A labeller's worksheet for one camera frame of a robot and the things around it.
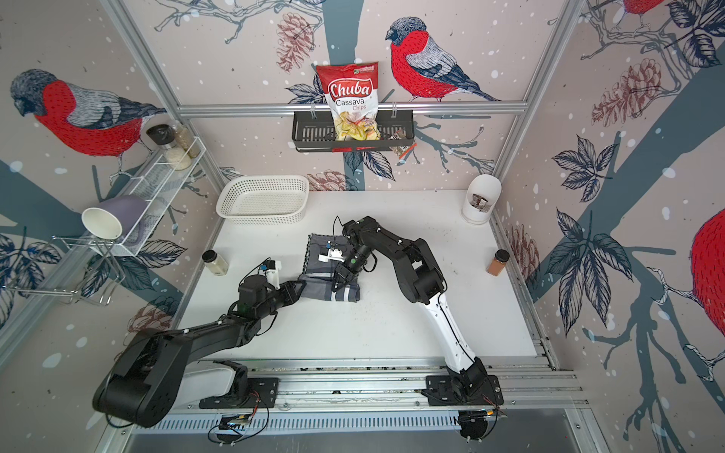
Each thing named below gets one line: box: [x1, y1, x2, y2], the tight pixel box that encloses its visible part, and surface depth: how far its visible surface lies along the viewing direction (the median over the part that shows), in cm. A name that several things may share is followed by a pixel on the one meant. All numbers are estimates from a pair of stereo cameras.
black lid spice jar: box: [146, 123, 177, 151], surface depth 81 cm
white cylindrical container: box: [461, 173, 503, 225], surface depth 109 cm
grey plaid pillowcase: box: [298, 234, 361, 303], surface depth 90 cm
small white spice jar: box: [202, 249, 230, 277], surface depth 94 cm
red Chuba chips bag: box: [316, 62, 381, 141], surface depth 84 cm
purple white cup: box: [82, 195, 150, 241], surface depth 64 cm
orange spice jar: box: [485, 249, 511, 277], surface depth 93 cm
